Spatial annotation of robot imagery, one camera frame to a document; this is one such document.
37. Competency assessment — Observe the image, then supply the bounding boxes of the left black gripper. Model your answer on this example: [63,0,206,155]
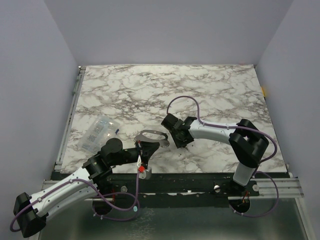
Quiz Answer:
[110,140,160,167]

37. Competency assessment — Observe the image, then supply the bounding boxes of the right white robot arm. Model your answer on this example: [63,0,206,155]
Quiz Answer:
[161,113,269,196]

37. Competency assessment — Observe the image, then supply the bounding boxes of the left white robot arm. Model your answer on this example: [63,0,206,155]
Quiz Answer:
[10,138,160,238]

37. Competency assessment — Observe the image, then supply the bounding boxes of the clear plastic parts box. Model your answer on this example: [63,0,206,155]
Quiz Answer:
[77,115,120,154]

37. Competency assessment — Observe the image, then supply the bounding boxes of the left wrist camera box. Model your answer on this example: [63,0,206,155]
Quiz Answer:
[137,165,152,180]

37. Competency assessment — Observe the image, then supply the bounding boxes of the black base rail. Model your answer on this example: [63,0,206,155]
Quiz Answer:
[95,173,259,208]

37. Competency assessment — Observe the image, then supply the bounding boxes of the left side metal rail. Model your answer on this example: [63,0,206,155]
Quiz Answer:
[72,66,86,96]

